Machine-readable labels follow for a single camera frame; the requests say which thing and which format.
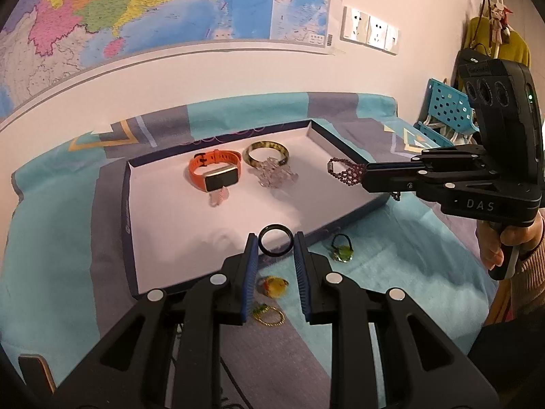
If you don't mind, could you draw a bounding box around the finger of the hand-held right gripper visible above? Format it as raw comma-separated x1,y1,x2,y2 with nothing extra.
367,145,490,172
363,166,499,205

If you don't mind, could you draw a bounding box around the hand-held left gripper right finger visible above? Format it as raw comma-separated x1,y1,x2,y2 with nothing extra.
294,231,499,409

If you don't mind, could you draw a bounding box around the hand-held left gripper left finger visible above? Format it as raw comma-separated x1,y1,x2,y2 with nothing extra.
55,233,260,409

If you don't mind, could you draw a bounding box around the gold ring with yellow stone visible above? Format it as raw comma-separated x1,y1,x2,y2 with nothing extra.
261,277,290,299

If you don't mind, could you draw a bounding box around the gold green bracelet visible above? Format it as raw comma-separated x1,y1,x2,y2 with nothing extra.
252,304,285,328

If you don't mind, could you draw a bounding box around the green charm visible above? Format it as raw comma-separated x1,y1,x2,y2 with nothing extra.
330,233,355,262

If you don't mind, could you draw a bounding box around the purple beaded bracelet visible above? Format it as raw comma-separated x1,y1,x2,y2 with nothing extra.
327,157,402,202

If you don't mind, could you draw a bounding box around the black ring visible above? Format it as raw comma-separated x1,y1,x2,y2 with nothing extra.
260,224,294,257

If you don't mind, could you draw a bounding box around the pink translucent ring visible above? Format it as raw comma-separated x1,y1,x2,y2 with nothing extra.
208,186,231,207

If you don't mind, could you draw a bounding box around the dark blue box lid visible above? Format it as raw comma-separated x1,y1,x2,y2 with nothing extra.
121,118,399,299

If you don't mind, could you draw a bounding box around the orange smartwatch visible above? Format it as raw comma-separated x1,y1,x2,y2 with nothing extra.
188,149,243,193

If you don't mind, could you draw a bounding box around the clear crystal bead bracelet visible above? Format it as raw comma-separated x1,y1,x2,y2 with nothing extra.
249,157,299,189

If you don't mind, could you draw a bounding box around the mottled green bangle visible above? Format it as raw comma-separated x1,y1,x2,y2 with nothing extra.
243,140,290,169

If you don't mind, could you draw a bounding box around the person's right forearm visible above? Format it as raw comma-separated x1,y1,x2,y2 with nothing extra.
509,241,545,318

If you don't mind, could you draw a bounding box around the person's right hand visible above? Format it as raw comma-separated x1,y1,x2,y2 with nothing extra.
477,212,545,272

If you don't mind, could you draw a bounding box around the blue plastic basket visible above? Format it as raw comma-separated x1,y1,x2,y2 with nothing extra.
417,78,480,148

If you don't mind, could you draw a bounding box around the yellow hanging garment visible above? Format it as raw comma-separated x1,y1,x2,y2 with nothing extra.
463,16,532,69

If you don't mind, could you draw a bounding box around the hanging plush toy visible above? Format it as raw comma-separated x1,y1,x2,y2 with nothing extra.
489,2,514,45

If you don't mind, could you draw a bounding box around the person's dark clothing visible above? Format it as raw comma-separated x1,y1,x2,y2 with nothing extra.
466,281,545,397

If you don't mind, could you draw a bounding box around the teal and grey printed blanket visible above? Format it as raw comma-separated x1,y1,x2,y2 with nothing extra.
0,91,499,409

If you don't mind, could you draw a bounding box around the wooden board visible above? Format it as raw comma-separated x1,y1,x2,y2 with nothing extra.
18,354,56,395

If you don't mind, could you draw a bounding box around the black cable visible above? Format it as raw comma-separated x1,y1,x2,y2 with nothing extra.
220,355,243,409

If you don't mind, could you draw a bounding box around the white wall socket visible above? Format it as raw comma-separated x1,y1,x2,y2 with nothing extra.
367,15,389,49
384,26,401,55
342,6,370,43

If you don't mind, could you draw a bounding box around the colourful wall map poster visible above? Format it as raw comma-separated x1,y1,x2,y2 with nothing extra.
0,0,335,122

